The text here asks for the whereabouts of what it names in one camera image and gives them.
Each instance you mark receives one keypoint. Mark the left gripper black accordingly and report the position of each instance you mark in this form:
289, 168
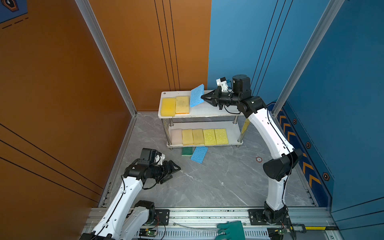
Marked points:
170, 170

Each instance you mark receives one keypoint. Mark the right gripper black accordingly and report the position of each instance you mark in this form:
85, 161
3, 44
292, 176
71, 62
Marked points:
215, 94

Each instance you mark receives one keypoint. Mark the blue sponge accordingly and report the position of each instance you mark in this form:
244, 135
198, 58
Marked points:
199, 154
196, 96

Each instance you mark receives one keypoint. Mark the yellow foam sponge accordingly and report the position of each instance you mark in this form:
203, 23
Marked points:
182, 105
187, 137
198, 137

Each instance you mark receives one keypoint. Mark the pale pink foam sponge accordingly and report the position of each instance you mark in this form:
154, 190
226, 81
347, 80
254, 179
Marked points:
176, 137

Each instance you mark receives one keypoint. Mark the yellow-green sponge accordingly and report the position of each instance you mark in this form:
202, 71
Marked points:
209, 137
221, 137

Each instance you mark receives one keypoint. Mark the yellow foam sponge front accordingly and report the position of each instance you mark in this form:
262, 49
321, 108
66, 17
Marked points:
187, 137

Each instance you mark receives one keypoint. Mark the thick yellow sponge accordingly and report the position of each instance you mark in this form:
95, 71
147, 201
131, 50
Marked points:
168, 107

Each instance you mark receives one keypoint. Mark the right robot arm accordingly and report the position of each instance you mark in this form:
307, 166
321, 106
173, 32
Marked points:
284, 156

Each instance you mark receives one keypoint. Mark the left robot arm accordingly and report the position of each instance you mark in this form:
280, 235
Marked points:
121, 222

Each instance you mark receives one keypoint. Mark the white two-tier shelf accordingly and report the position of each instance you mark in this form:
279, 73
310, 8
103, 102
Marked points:
203, 116

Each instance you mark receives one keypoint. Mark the green scouring sponge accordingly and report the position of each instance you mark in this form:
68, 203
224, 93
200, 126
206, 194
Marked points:
187, 151

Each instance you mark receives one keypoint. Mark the small circuit board left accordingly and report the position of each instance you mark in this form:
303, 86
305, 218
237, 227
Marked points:
149, 233

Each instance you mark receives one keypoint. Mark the small circuit board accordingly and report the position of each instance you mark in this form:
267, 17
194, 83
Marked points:
149, 233
277, 234

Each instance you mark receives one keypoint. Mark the green rubber glove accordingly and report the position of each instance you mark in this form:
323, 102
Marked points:
230, 231

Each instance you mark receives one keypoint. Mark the small circuit board right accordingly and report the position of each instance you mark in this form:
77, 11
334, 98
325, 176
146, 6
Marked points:
277, 234

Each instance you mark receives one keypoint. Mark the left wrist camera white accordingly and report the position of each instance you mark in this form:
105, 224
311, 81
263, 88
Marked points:
159, 159

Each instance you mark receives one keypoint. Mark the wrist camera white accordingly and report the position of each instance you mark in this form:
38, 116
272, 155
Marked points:
159, 159
222, 82

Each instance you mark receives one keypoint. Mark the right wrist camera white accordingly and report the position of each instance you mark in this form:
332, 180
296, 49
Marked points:
222, 82

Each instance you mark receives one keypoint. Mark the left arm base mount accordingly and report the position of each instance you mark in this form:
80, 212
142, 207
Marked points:
162, 215

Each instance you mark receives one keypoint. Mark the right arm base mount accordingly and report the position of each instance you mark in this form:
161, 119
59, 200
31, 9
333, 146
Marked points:
258, 216

